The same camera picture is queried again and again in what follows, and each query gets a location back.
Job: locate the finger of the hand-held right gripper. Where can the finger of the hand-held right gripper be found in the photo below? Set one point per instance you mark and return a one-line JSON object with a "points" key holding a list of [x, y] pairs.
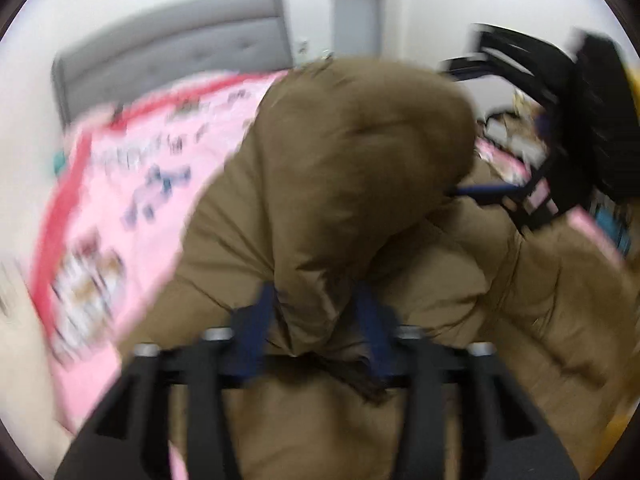
{"points": [[530, 60], [540, 195]]}

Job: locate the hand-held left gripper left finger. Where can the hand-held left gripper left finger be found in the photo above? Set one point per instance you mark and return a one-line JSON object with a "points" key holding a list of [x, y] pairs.
{"points": [[252, 340]]}

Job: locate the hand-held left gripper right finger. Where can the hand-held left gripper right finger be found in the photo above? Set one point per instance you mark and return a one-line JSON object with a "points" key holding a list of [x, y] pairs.
{"points": [[380, 340]]}

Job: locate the brown hooded puffer jacket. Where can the brown hooded puffer jacket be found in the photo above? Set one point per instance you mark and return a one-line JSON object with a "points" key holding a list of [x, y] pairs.
{"points": [[350, 160]]}

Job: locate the pink printed blanket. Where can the pink printed blanket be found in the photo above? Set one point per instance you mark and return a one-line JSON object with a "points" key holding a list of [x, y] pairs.
{"points": [[150, 200]]}

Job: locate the teal plush toy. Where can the teal plush toy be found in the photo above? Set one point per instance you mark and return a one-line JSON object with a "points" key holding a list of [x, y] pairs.
{"points": [[58, 162]]}

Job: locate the grey upholstered headboard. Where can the grey upholstered headboard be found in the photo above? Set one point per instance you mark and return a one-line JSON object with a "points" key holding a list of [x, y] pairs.
{"points": [[175, 45]]}

